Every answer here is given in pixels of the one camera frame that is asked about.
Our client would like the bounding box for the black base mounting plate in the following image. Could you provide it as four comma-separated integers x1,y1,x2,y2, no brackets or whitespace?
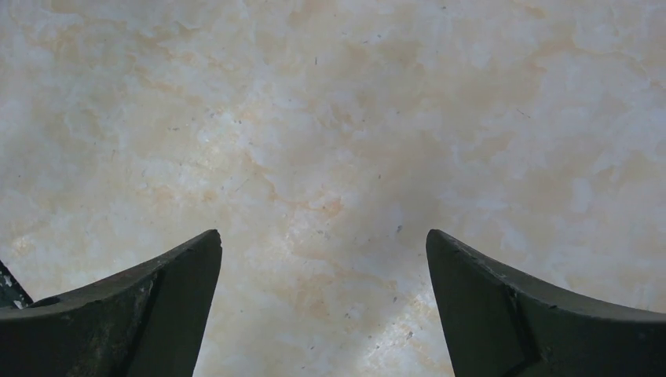
0,262,33,309

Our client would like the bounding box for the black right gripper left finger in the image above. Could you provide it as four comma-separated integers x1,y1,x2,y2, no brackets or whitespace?
1,229,222,376

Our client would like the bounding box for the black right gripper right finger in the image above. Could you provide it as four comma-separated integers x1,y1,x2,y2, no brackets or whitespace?
426,229,665,376

